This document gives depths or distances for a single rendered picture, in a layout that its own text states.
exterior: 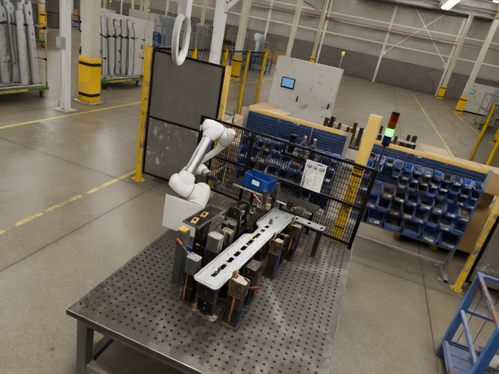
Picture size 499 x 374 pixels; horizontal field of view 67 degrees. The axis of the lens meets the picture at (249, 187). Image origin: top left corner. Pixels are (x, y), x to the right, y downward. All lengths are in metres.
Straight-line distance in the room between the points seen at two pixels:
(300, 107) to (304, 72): 0.86
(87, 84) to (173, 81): 5.09
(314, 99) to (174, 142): 4.95
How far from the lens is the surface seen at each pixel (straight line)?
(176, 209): 3.38
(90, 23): 10.16
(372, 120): 3.51
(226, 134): 3.55
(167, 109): 5.53
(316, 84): 9.62
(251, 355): 2.48
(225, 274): 2.52
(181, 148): 5.53
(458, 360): 4.12
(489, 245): 5.30
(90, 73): 10.22
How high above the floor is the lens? 2.49
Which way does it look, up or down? 23 degrees down
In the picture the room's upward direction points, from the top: 12 degrees clockwise
